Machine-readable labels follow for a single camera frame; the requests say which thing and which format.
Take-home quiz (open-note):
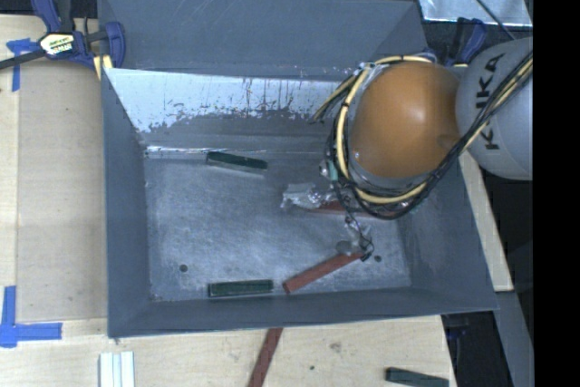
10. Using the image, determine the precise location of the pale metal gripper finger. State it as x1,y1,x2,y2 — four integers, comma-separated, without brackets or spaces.
279,193,314,212
285,182,315,198

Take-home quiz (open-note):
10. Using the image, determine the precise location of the grey metal bin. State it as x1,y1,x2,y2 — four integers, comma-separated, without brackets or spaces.
95,0,500,339

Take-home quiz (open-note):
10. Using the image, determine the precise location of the dark green flat block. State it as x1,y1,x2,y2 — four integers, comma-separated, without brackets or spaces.
208,279,276,299
205,150,269,171
385,366,450,387

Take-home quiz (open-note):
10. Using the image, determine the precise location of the red-brown flat block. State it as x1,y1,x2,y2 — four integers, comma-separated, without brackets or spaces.
282,252,366,295
246,327,285,387

